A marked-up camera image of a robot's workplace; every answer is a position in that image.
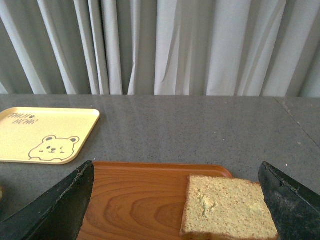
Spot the bread slice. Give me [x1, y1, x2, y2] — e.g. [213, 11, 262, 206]
[180, 175, 279, 240]

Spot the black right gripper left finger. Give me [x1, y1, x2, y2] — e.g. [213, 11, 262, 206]
[0, 161, 95, 240]

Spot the yellow bear tray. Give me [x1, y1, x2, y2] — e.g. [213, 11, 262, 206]
[0, 107, 100, 165]

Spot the grey curtain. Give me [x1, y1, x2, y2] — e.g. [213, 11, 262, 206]
[0, 0, 320, 98]

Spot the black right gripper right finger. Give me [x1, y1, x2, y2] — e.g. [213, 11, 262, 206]
[258, 161, 320, 240]

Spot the brown wooden tray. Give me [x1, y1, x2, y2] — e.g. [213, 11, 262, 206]
[78, 162, 231, 240]

